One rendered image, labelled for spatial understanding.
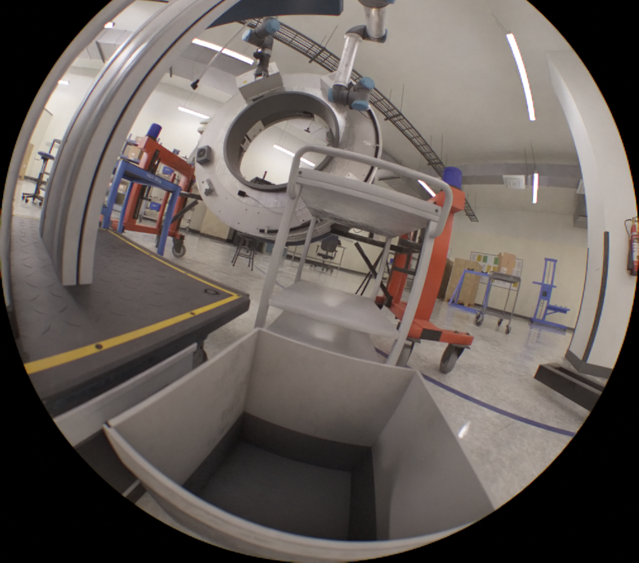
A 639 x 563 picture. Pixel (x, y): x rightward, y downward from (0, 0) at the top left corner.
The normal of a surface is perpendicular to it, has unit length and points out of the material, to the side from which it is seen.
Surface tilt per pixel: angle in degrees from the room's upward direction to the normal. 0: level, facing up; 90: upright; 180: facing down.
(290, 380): 90
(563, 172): 90
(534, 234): 90
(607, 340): 90
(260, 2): 180
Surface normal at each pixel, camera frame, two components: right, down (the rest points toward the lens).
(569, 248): -0.79, -0.25
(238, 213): -0.07, -0.07
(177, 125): 0.55, 0.12
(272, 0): -0.27, 0.96
